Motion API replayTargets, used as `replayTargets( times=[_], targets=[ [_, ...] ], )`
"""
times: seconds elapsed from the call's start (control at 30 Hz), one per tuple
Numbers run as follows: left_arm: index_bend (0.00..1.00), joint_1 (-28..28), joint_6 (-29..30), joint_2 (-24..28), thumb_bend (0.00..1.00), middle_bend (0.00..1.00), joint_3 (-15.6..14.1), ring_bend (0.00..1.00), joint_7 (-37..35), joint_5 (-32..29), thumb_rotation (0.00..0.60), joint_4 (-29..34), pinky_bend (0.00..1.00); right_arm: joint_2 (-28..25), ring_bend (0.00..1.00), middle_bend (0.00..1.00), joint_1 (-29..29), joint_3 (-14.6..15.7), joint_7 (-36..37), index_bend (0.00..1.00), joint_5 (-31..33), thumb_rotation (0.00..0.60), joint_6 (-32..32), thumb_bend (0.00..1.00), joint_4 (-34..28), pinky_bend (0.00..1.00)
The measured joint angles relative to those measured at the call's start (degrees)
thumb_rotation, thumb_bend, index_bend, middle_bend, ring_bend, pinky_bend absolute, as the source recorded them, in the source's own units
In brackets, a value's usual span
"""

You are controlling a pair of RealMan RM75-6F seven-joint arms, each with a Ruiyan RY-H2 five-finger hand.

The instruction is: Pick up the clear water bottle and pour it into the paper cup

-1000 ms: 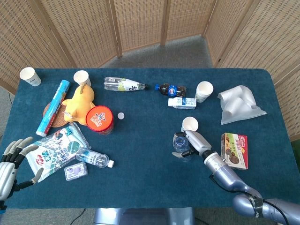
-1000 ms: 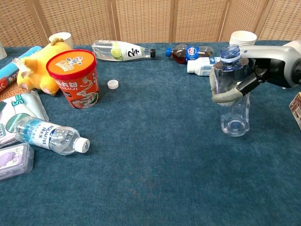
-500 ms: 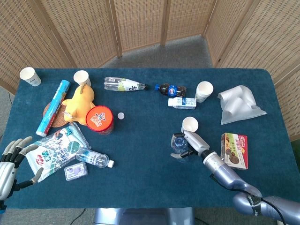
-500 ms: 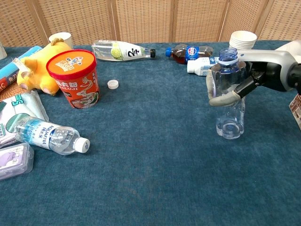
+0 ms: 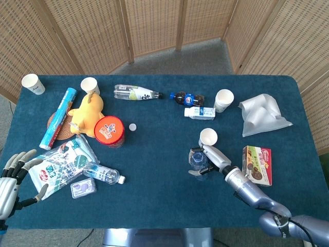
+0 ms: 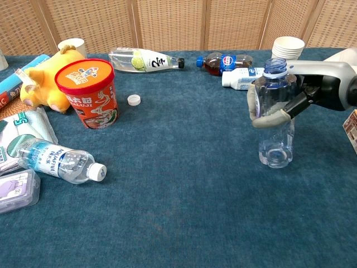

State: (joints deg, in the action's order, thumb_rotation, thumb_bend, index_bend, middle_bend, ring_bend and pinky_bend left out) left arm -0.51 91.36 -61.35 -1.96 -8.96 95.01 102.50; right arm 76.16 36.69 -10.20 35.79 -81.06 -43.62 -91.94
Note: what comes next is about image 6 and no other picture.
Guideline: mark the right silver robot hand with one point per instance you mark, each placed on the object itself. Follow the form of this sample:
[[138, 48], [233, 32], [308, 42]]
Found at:
[[334, 83]]

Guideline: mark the clear water bottle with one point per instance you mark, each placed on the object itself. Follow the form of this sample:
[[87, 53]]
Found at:
[[276, 148]]

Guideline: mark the white milk bottle blue label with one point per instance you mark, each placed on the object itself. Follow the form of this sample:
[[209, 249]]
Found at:
[[240, 79]]

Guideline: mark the Pepsi cola bottle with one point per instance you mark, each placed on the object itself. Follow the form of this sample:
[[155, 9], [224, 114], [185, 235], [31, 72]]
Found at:
[[227, 62]]

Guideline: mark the clear bottle lime label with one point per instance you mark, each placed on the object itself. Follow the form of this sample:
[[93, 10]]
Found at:
[[145, 61]]

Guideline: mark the white bottle cap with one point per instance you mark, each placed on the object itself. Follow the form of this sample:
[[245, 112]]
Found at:
[[134, 100]]

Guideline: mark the red-lidded round container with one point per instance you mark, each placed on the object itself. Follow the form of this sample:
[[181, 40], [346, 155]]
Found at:
[[89, 92]]

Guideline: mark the plain white paper cup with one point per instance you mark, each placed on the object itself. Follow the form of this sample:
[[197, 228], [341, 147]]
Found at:
[[76, 46]]

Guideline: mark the capped Aquafina water bottle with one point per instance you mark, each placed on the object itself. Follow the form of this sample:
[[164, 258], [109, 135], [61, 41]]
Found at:
[[55, 162]]

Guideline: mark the white paper cup grey print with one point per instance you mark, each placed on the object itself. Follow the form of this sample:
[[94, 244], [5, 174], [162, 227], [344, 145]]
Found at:
[[2, 61]]

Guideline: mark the white plastic bag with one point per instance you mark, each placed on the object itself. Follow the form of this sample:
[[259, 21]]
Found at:
[[346, 56]]

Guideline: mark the red green cookie box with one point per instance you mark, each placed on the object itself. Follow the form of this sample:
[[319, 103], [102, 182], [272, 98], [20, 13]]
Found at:
[[352, 131]]

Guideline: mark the stacked white paper cups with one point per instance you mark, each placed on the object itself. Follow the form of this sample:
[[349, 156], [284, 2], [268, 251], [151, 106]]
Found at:
[[288, 47]]

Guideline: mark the wooden rattan folding screen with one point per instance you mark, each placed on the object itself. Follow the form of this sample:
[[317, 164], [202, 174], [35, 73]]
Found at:
[[167, 25]]

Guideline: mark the yellow plush toy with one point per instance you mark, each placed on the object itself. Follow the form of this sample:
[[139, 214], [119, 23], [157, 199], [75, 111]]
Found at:
[[44, 81]]

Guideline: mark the white green snack bag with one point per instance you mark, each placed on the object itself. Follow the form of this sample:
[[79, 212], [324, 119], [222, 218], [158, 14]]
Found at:
[[28, 128]]

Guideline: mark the long blue plastic wrap box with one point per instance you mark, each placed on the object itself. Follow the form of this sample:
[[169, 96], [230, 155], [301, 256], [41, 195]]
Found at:
[[14, 83]]

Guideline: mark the round woven brown coaster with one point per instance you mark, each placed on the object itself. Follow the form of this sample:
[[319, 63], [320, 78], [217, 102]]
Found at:
[[11, 109]]

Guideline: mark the clear case purple insert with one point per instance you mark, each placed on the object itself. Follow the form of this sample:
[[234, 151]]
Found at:
[[16, 192]]

